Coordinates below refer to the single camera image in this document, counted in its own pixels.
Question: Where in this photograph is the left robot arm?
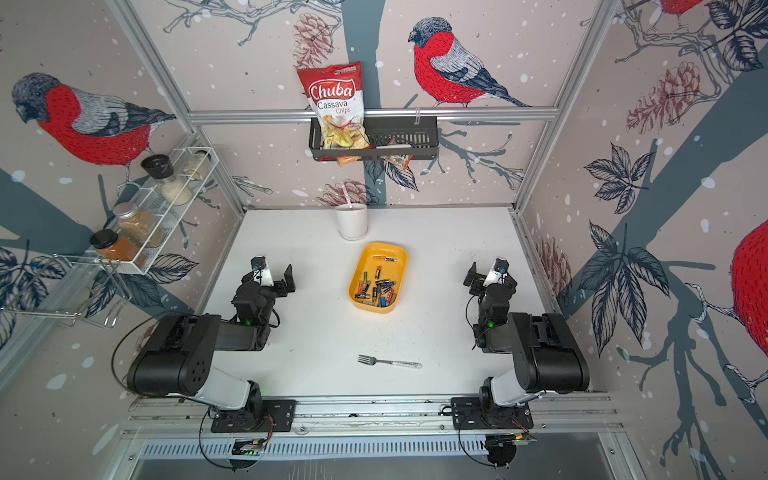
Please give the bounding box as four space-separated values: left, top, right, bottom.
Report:
126 256 296 419

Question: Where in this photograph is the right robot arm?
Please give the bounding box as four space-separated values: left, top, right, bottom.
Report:
463 258 590 414

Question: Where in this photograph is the yellow plastic storage tray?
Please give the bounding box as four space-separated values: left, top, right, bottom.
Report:
348 242 408 314

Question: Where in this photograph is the white cup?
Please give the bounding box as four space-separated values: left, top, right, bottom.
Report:
334 203 368 241

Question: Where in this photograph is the silver fork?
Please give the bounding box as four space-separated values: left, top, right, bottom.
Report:
357 355 422 369

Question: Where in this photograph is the pink straw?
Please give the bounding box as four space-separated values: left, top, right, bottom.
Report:
341 183 352 209

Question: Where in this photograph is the pale lid spice jar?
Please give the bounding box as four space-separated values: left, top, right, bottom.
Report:
182 150 211 181

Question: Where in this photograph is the silver lid spice jar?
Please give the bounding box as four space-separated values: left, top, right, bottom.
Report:
113 202 165 248

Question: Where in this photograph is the black lid spice jar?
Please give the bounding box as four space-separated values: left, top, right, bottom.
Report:
140 154 193 206

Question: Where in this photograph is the orange spice jar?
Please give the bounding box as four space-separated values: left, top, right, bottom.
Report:
90 229 139 262

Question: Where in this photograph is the red cassava chips bag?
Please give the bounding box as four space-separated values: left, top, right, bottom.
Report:
297 62 370 150

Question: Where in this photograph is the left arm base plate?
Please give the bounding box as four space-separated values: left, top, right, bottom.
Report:
211 399 297 434

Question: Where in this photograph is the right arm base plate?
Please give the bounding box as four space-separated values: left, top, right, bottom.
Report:
449 396 534 431

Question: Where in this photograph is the white wire spice rack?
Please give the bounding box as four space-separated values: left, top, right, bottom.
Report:
109 146 219 275

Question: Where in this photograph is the black wire wall basket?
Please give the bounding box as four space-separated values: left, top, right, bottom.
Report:
308 116 439 162

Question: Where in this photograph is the chrome wire hook rack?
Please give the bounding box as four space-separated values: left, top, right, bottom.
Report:
1 250 132 332

